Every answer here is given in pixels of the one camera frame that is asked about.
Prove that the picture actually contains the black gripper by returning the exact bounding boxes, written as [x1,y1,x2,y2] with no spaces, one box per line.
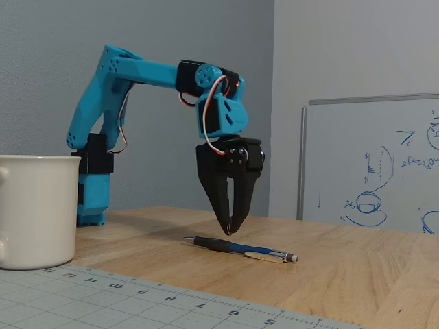
[195,136,267,236]

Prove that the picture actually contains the blue mechanical pencil pen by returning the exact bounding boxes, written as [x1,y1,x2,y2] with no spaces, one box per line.
[182,235,299,264]

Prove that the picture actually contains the thin red black servo cable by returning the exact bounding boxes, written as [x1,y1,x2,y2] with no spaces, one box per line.
[106,89,134,155]

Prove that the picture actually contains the long white red servo cable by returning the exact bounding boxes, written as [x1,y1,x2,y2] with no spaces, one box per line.
[202,75,233,159]

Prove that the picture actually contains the grey cutting mat with ruler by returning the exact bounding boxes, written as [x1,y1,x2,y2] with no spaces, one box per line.
[0,264,373,329]

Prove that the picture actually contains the white ceramic mug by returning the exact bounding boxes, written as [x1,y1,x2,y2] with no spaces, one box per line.
[0,154,82,271]

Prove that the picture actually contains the whiteboard with blue drawings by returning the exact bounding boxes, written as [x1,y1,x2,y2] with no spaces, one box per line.
[296,92,439,236]

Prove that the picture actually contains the short black red servo cable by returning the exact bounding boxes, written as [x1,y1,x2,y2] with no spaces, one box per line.
[179,90,200,108]

